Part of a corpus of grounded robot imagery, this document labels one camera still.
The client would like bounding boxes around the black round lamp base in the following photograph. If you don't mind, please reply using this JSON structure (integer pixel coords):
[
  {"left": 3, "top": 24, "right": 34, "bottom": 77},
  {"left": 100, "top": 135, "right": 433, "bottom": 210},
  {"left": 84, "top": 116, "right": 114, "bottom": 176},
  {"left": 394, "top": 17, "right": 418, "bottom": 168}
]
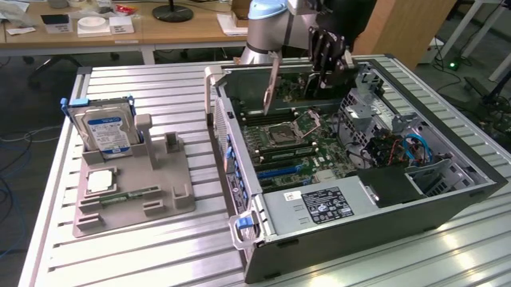
[{"left": 152, "top": 0, "right": 195, "bottom": 22}]

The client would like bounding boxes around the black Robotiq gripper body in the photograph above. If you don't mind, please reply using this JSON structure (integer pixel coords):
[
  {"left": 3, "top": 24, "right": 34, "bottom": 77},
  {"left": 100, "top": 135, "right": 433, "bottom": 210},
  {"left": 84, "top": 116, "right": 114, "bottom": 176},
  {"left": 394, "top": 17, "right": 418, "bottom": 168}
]
[{"left": 315, "top": 0, "right": 379, "bottom": 48}]

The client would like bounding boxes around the white paper stack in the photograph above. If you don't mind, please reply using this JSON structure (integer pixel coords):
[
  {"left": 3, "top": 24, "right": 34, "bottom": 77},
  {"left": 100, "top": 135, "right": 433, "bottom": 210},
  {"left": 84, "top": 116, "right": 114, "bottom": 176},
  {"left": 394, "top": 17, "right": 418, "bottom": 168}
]
[{"left": 218, "top": 13, "right": 250, "bottom": 36}]

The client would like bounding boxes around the silver CPU chip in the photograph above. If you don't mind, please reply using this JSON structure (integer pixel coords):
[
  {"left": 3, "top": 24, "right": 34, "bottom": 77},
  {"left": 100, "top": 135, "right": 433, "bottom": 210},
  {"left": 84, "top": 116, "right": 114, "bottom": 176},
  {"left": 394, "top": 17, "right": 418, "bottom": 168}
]
[{"left": 87, "top": 170, "right": 115, "bottom": 194}]

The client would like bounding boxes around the grey metal disk bay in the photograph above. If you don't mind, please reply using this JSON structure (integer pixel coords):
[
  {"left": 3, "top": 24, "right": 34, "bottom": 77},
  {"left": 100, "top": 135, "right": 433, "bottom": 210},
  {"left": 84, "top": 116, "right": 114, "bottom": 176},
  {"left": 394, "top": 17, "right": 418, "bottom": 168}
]
[{"left": 339, "top": 86, "right": 417, "bottom": 141}]

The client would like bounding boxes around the black stand base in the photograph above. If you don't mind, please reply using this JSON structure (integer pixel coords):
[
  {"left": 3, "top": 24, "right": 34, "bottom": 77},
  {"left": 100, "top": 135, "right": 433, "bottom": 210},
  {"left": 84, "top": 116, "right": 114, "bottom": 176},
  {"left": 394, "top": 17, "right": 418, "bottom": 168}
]
[{"left": 465, "top": 76, "right": 511, "bottom": 102}]

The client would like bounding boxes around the green motherboard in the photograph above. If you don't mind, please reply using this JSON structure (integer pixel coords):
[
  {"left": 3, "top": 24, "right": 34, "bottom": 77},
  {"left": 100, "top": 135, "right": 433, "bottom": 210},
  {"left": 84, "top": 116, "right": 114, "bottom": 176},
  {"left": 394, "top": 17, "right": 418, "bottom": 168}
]
[{"left": 239, "top": 109, "right": 361, "bottom": 194}]

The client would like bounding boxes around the angled grey drive bracket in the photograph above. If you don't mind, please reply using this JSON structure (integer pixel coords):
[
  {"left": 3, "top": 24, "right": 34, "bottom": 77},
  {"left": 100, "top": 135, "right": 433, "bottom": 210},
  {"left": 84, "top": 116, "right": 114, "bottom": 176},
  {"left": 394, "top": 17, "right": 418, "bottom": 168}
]
[{"left": 405, "top": 158, "right": 481, "bottom": 198}]

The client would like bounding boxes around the blue floor cable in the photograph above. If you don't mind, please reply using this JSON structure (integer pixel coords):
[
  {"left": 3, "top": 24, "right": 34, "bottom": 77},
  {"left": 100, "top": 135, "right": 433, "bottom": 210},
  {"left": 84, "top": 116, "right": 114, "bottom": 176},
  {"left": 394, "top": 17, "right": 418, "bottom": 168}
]
[{"left": 0, "top": 131, "right": 34, "bottom": 258}]

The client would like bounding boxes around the black plastic shroud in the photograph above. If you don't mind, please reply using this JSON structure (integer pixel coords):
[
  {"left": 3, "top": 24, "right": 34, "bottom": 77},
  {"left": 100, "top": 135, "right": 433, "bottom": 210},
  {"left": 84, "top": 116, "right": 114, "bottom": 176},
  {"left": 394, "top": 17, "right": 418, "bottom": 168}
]
[{"left": 358, "top": 167, "right": 429, "bottom": 209}]

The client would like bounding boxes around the hard disk with blue caddy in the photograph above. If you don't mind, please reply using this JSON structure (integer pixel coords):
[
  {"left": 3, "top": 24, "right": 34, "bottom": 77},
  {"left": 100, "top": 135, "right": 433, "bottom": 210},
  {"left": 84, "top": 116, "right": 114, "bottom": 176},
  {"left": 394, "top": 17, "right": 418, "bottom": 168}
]
[{"left": 59, "top": 92, "right": 142, "bottom": 159}]

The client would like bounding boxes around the black installed RAM stick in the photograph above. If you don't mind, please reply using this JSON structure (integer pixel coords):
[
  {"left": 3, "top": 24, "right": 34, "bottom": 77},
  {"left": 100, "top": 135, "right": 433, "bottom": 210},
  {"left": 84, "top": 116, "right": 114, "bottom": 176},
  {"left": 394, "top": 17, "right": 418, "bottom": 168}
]
[{"left": 262, "top": 146, "right": 316, "bottom": 162}]

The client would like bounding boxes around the grey parts rack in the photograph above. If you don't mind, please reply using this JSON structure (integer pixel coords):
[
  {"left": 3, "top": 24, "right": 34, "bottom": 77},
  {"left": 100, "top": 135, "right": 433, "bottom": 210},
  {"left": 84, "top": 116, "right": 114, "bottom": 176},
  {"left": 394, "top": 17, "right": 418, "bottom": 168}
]
[{"left": 71, "top": 113, "right": 198, "bottom": 239}]

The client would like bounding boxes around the wooden desk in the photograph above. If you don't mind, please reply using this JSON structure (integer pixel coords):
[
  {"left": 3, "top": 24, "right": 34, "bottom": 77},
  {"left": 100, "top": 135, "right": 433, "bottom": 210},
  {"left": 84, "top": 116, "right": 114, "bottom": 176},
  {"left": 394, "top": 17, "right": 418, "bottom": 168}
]
[{"left": 0, "top": 0, "right": 361, "bottom": 65}]

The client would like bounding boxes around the grey power supply unit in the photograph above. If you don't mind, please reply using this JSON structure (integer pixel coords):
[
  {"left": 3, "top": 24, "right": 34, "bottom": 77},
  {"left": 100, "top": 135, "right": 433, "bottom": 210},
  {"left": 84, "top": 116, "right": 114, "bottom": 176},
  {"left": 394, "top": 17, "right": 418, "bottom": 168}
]
[{"left": 255, "top": 176, "right": 379, "bottom": 236}]

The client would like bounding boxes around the white desk frame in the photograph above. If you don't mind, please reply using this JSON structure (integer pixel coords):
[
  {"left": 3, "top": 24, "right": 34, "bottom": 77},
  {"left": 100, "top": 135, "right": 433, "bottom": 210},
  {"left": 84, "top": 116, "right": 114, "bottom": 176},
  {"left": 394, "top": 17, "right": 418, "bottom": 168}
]
[{"left": 437, "top": 0, "right": 511, "bottom": 82}]

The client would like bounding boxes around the green RAM stick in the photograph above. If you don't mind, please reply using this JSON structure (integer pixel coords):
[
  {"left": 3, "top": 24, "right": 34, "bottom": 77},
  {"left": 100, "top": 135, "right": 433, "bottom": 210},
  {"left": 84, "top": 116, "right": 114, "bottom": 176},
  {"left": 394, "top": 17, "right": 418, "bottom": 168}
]
[{"left": 99, "top": 190, "right": 151, "bottom": 206}]

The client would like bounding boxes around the white socket box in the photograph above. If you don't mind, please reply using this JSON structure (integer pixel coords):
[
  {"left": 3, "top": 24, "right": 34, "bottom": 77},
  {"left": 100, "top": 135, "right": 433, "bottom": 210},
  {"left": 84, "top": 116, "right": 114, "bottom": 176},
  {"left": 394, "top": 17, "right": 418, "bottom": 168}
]
[{"left": 419, "top": 37, "right": 445, "bottom": 65}]

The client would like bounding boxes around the graphics card with silver bracket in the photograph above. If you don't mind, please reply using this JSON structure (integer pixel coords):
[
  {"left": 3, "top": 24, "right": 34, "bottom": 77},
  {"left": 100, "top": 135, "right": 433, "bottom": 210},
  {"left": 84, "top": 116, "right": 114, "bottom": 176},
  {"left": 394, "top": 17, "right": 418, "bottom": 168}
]
[{"left": 262, "top": 51, "right": 353, "bottom": 117}]

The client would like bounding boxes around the open black PC case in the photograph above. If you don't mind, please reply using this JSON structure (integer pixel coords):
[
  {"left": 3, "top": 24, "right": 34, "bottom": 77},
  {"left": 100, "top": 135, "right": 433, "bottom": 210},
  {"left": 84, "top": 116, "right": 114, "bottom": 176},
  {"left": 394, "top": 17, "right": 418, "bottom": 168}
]
[{"left": 203, "top": 58, "right": 509, "bottom": 285}]

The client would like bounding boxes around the red wire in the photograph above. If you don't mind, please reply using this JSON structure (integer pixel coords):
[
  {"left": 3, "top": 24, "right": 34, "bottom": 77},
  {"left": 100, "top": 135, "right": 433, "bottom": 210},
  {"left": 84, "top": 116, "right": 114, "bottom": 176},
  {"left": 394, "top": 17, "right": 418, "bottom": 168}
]
[{"left": 391, "top": 140, "right": 405, "bottom": 164}]

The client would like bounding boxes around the open cardboard box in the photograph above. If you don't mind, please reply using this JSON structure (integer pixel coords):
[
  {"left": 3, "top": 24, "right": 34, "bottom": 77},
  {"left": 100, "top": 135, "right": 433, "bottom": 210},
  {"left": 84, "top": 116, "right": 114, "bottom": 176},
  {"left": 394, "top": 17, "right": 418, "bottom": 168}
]
[{"left": 232, "top": 0, "right": 252, "bottom": 28}]

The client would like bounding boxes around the blue expansion slot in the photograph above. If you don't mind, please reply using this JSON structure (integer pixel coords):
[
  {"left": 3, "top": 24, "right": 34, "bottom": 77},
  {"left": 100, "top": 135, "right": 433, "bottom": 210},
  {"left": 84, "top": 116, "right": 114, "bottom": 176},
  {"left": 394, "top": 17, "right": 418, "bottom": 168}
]
[{"left": 255, "top": 166, "right": 304, "bottom": 180}]

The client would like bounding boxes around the white box with round bowl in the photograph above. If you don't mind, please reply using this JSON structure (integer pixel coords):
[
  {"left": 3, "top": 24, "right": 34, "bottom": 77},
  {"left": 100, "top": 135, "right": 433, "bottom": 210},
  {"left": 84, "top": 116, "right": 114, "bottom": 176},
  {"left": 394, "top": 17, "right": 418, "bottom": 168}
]
[{"left": 76, "top": 16, "right": 112, "bottom": 38}]

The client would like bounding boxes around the plain white labelled box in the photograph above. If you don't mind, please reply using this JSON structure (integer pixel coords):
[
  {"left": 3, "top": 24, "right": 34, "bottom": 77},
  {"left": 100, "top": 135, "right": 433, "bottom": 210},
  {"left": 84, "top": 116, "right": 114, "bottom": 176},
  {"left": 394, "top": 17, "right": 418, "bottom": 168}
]
[{"left": 108, "top": 16, "right": 134, "bottom": 35}]

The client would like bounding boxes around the CPU socket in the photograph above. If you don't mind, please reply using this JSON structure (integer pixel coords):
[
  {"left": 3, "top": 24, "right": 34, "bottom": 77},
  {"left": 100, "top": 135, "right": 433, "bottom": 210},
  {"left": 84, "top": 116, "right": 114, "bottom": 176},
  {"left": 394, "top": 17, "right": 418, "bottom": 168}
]
[{"left": 266, "top": 121, "right": 299, "bottom": 147}]

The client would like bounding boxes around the black office chair base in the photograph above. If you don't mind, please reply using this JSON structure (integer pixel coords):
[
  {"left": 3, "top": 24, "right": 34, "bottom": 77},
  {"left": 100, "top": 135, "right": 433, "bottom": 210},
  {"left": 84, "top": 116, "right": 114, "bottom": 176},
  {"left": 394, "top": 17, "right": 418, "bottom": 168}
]
[{"left": 23, "top": 55, "right": 84, "bottom": 89}]

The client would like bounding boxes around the wooden cabinet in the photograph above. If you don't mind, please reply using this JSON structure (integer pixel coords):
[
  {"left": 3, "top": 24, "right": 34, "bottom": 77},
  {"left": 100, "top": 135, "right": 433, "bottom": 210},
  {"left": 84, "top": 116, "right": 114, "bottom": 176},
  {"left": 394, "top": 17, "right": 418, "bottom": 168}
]
[{"left": 354, "top": 0, "right": 459, "bottom": 69}]

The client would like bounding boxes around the blue wire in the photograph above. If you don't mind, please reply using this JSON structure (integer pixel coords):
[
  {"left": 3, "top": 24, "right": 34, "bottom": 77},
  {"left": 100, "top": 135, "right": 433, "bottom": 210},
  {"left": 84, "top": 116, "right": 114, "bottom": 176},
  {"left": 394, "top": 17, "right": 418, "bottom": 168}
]
[{"left": 401, "top": 134, "right": 435, "bottom": 164}]

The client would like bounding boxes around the open metal socket cover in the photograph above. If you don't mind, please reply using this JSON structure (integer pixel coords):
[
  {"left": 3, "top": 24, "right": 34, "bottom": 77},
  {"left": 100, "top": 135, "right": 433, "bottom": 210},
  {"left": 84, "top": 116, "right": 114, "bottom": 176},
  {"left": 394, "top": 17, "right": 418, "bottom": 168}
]
[{"left": 294, "top": 109, "right": 323, "bottom": 137}]

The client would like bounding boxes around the white box with black lid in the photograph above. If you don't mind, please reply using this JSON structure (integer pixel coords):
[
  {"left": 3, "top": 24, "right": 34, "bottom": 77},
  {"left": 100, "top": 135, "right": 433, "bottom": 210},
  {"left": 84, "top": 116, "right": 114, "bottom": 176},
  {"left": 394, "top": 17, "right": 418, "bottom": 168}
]
[{"left": 40, "top": 14, "right": 74, "bottom": 34}]

